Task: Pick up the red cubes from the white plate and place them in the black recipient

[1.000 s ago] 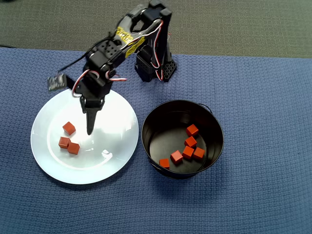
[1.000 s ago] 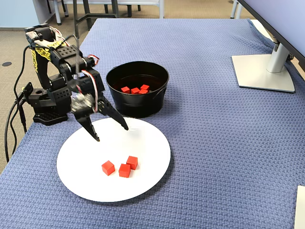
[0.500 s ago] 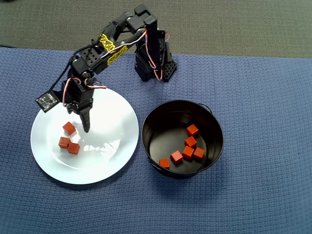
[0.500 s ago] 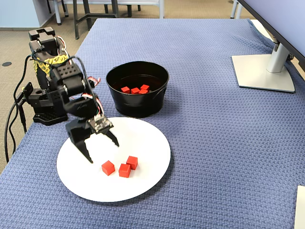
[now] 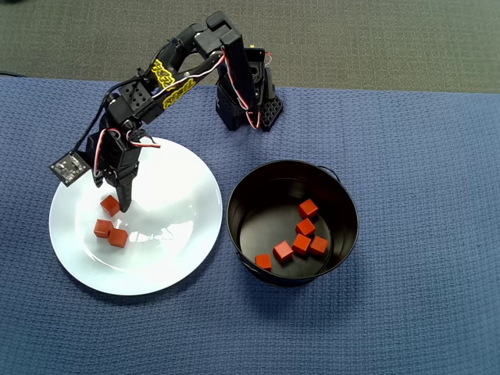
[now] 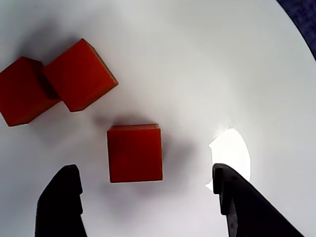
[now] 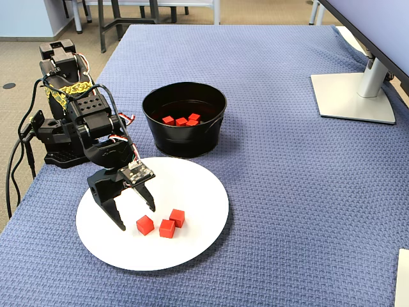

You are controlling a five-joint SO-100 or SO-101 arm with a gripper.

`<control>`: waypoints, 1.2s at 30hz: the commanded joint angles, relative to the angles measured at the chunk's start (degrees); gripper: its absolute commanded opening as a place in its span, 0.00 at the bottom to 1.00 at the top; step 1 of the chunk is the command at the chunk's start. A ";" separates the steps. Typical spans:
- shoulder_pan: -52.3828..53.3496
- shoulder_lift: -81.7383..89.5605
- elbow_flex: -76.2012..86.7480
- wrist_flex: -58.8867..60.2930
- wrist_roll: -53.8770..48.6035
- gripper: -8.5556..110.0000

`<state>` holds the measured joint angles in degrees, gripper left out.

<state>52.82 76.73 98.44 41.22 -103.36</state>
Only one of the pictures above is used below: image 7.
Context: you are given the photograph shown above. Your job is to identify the dark chair base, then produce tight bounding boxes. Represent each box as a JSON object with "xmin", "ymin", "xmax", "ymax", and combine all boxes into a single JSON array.
[{"xmin": 139, "ymin": 5, "xmax": 190, "ymax": 25}]

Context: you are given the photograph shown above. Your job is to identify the thin black board cable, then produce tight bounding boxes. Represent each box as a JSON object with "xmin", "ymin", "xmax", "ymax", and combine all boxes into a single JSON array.
[{"xmin": 31, "ymin": 76, "xmax": 141, "ymax": 164}]

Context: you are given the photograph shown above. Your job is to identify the black metal bucket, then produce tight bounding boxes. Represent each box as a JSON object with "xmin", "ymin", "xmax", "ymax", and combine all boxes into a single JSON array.
[{"xmin": 142, "ymin": 82, "xmax": 228, "ymax": 159}]

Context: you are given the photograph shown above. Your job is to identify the thick black cable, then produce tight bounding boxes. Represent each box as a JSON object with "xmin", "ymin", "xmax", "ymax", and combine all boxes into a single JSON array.
[
  {"xmin": 5, "ymin": 110, "xmax": 45, "ymax": 218},
  {"xmin": 19, "ymin": 136, "xmax": 38, "ymax": 180}
]

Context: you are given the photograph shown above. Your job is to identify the white metal table leg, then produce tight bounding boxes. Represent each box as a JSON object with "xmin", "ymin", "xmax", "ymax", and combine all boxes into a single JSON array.
[{"xmin": 307, "ymin": 0, "xmax": 326, "ymax": 26}]

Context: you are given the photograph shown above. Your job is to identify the light blue cabinet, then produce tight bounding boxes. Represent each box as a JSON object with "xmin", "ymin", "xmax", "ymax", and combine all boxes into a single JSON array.
[{"xmin": 0, "ymin": 0, "xmax": 77, "ymax": 42}]

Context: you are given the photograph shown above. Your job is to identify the white flat board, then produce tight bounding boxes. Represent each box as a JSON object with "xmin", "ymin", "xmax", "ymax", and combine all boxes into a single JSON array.
[{"xmin": 394, "ymin": 248, "xmax": 409, "ymax": 307}]

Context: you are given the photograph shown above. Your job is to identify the dark grey metal leg frame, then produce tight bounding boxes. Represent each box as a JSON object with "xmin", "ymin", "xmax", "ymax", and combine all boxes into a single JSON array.
[{"xmin": 97, "ymin": 0, "xmax": 160, "ymax": 54}]

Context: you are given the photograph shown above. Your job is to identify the white round plate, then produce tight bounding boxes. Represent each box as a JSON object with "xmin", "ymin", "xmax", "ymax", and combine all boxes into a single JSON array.
[{"xmin": 75, "ymin": 156, "xmax": 230, "ymax": 271}]

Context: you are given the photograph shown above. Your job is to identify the small black circuit board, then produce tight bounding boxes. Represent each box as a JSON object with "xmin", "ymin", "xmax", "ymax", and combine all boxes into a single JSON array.
[{"xmin": 118, "ymin": 159, "xmax": 157, "ymax": 189}]

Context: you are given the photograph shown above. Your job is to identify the red white servo wire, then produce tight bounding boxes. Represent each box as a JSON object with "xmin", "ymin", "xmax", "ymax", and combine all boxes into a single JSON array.
[
  {"xmin": 108, "ymin": 113, "xmax": 141, "ymax": 161},
  {"xmin": 73, "ymin": 52, "xmax": 93, "ymax": 97}
]

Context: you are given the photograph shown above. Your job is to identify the computer monitor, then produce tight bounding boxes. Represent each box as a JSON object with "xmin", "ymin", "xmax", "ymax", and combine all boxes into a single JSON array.
[{"xmin": 314, "ymin": 0, "xmax": 409, "ymax": 81}]

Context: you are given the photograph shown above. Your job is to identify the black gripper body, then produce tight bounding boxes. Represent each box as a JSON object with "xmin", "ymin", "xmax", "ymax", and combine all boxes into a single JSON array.
[{"xmin": 84, "ymin": 139, "xmax": 137, "ymax": 205}]

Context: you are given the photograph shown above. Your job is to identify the black chair legs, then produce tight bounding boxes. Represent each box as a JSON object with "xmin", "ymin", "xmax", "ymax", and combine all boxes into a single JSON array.
[{"xmin": 62, "ymin": 0, "xmax": 95, "ymax": 25}]

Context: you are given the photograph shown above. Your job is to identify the silver monitor stand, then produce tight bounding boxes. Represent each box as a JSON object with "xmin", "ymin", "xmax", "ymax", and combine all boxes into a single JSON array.
[{"xmin": 309, "ymin": 52, "xmax": 396, "ymax": 125}]

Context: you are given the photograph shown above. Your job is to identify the light grey table leg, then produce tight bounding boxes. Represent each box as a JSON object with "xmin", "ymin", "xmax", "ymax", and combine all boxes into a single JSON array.
[{"xmin": 72, "ymin": 0, "xmax": 84, "ymax": 35}]

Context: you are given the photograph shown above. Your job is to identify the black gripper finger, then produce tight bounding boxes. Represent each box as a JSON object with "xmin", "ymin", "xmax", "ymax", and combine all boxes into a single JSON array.
[
  {"xmin": 100, "ymin": 197, "xmax": 127, "ymax": 232},
  {"xmin": 134, "ymin": 182, "xmax": 156, "ymax": 212}
]

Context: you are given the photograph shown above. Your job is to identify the white desk frame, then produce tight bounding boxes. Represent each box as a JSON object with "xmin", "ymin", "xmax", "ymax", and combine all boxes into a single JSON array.
[{"xmin": 86, "ymin": 0, "xmax": 221, "ymax": 26}]

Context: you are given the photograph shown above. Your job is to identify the blue woven tablecloth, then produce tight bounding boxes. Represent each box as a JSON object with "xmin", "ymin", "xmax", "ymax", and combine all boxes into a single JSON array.
[{"xmin": 0, "ymin": 24, "xmax": 409, "ymax": 307}]

